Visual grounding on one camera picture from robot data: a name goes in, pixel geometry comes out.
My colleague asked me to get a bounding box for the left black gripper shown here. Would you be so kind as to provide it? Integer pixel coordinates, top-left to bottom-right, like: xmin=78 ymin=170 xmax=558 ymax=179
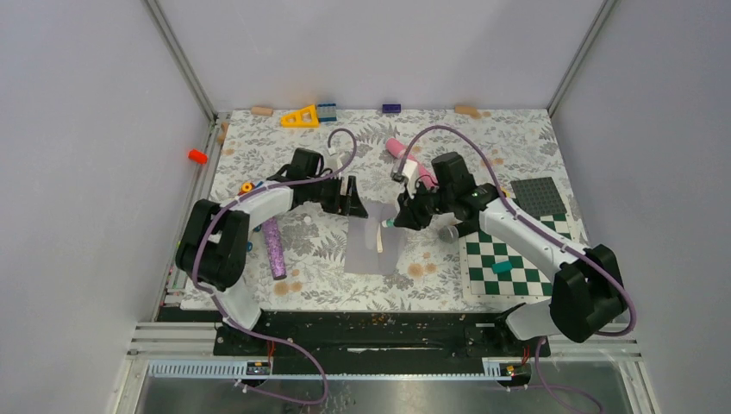
xmin=307 ymin=173 xmax=367 ymax=218

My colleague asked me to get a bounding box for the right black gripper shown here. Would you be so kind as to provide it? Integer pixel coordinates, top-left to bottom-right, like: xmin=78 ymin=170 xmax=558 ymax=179
xmin=394 ymin=179 xmax=454 ymax=232

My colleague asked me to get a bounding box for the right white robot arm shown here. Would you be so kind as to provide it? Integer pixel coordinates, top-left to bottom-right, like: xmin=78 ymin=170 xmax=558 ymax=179
xmin=387 ymin=152 xmax=628 ymax=355

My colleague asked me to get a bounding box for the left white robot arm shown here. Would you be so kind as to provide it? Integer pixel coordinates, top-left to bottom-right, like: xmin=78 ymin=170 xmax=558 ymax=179
xmin=174 ymin=148 xmax=368 ymax=354

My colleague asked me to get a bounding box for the floral table mat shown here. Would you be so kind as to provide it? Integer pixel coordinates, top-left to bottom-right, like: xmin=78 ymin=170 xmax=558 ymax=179
xmin=209 ymin=110 xmax=586 ymax=312

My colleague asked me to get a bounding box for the black microphone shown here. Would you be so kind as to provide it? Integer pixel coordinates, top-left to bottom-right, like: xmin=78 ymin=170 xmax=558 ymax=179
xmin=438 ymin=222 xmax=479 ymax=243

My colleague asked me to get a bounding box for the pink toy microphone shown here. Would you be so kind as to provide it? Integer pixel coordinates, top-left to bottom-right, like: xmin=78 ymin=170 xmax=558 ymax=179
xmin=385 ymin=138 xmax=438 ymax=188

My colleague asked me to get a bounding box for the purple glitter microphone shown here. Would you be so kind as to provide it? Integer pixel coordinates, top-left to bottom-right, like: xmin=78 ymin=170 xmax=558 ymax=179
xmin=261 ymin=217 xmax=287 ymax=280

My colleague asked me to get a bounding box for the blue grey lego brick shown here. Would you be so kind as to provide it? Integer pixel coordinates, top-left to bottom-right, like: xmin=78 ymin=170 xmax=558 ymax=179
xmin=316 ymin=103 xmax=337 ymax=122

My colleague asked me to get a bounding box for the green white chessboard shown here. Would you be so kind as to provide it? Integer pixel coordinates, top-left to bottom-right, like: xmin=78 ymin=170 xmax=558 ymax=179
xmin=459 ymin=195 xmax=572 ymax=299

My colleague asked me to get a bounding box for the yellow triangle toy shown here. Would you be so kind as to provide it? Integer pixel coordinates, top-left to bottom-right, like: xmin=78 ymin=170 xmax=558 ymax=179
xmin=280 ymin=104 xmax=320 ymax=129

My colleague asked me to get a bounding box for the teal block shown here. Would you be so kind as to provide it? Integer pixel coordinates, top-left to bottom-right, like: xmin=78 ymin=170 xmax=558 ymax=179
xmin=491 ymin=260 xmax=513 ymax=274

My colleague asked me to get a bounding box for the dark purple lego brick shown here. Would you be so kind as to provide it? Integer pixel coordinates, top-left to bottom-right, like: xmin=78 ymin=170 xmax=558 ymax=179
xmin=381 ymin=103 xmax=402 ymax=114

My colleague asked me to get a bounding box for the colourful lego toy stack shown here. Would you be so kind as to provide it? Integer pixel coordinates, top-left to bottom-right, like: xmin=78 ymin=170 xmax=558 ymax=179
xmin=238 ymin=181 xmax=263 ymax=196

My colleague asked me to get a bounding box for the blue red lego car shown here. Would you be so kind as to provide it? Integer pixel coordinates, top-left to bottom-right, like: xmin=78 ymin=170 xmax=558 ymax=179
xmin=246 ymin=224 xmax=261 ymax=252

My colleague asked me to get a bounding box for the wooden block right back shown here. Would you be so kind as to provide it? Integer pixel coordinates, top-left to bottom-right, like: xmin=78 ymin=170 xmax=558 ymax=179
xmin=453 ymin=105 xmax=482 ymax=119

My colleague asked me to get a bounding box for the wooden block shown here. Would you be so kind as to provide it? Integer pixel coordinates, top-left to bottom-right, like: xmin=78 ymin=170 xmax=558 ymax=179
xmin=453 ymin=105 xmax=482 ymax=119
xmin=250 ymin=106 xmax=274 ymax=117

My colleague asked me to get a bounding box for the wooden block left back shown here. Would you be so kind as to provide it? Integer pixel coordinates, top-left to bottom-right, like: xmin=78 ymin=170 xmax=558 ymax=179
xmin=250 ymin=106 xmax=274 ymax=117

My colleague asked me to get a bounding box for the orange red cylinder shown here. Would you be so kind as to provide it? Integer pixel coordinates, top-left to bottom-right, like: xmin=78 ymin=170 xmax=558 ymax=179
xmin=187 ymin=149 xmax=209 ymax=165

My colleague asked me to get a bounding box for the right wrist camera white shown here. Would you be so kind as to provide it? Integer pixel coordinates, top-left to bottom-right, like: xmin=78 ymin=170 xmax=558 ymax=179
xmin=390 ymin=156 xmax=420 ymax=198

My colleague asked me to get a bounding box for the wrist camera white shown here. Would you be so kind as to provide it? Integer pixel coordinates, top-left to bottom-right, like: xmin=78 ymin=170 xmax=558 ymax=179
xmin=390 ymin=156 xmax=420 ymax=198
xmin=326 ymin=147 xmax=350 ymax=196

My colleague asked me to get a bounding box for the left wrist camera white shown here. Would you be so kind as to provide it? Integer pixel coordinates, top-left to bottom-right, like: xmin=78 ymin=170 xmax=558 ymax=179
xmin=326 ymin=147 xmax=350 ymax=196

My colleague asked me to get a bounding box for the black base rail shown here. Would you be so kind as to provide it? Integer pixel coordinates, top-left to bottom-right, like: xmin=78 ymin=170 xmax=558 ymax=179
xmin=157 ymin=308 xmax=584 ymax=379

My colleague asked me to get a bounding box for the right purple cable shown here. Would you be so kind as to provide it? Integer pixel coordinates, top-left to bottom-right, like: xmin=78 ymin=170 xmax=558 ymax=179
xmin=397 ymin=124 xmax=638 ymax=414

